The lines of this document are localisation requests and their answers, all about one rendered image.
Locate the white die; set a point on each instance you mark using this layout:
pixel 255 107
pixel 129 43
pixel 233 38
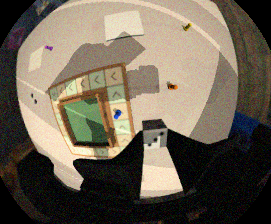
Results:
pixel 155 134

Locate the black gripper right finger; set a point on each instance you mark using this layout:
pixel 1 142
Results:
pixel 192 159

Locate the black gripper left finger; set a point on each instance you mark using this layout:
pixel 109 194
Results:
pixel 125 168

